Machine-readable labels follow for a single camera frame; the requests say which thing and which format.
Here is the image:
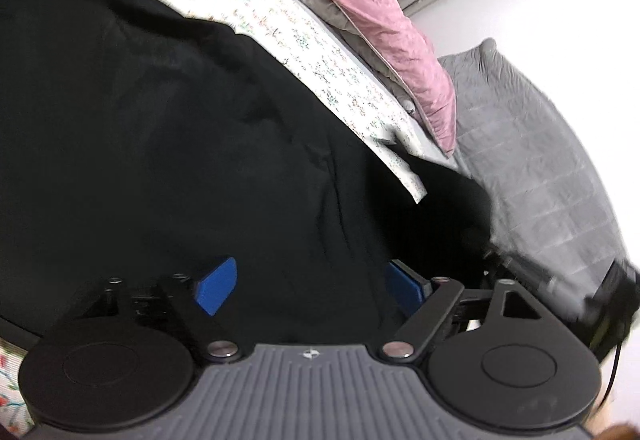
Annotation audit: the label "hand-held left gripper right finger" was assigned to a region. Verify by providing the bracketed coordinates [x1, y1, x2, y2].
[381, 259, 556, 364]

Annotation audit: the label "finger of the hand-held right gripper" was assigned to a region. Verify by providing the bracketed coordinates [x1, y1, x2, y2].
[482, 247, 561, 296]

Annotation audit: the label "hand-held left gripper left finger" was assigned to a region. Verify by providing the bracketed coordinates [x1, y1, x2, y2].
[75, 256, 241, 364]

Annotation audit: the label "black pants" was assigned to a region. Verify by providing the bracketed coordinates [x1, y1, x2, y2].
[0, 0, 496, 356]

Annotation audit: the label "grey quilted blanket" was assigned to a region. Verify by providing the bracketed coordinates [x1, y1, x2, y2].
[437, 38, 626, 326]

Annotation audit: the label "pale blue bed sheet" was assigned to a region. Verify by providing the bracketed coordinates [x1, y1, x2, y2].
[400, 115, 473, 178]

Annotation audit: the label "white floral printed cloth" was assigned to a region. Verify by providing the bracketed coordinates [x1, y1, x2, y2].
[0, 0, 431, 438]

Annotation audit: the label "pink and grey quilt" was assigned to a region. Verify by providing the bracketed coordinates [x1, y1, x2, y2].
[192, 0, 458, 156]

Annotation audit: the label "black cable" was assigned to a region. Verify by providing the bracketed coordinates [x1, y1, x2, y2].
[600, 340, 626, 416]

